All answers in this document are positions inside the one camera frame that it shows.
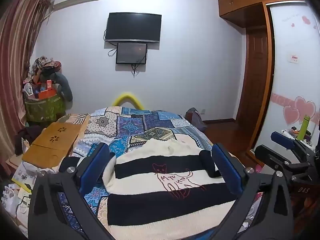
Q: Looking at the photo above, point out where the blue patchwork blanket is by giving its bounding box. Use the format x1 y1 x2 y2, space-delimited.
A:
56 106 250 240

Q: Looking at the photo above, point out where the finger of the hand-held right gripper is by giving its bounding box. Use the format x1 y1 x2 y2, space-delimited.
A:
254 144 312 180
271 131 317 164

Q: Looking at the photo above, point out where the grey backpack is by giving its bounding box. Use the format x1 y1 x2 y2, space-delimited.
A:
185 107 208 133

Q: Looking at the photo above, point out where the green fabric bag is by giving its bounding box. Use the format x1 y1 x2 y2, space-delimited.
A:
24 92 66 123

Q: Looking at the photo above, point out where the wooden overhead cabinet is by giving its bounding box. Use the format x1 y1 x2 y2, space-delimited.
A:
217 0 320 28

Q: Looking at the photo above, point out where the grey garment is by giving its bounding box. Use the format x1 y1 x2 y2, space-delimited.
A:
55 72 73 102

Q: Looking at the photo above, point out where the dark cloth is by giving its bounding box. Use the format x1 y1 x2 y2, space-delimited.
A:
14 125 43 155

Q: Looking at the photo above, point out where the brown wooden door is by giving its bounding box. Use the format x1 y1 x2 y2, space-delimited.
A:
236 27 270 130

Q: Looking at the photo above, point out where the tan patterned cloth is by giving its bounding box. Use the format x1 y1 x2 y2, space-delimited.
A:
58 114 90 132

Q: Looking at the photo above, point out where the pile of white papers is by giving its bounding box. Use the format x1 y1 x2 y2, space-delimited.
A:
2 160 59 222

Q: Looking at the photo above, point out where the patterned cloth bundle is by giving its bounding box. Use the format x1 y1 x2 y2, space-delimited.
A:
31 56 63 77

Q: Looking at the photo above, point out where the orange box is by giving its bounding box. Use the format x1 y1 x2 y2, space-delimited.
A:
37 80 57 99

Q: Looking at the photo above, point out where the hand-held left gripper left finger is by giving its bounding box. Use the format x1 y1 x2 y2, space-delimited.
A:
28 142 118 240

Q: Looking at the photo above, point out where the small black wall monitor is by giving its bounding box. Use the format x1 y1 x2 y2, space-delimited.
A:
116 42 147 65

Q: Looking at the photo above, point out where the wooden lap desk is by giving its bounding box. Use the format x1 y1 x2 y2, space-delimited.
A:
22 122 82 168

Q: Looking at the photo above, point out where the green bottle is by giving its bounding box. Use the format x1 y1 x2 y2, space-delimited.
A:
297 115 311 141

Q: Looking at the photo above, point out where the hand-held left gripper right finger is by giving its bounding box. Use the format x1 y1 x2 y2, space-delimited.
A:
211 143 294 240

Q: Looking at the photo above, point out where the striped brown curtain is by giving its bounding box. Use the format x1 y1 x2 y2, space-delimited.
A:
0 0 54 155

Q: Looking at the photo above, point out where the yellow foam hoop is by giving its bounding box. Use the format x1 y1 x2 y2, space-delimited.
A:
112 92 143 110

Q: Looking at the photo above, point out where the large black wall television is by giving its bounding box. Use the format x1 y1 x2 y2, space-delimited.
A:
105 12 162 43

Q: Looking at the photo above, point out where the black and white striped sweater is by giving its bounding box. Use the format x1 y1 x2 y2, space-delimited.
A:
59 138 243 230

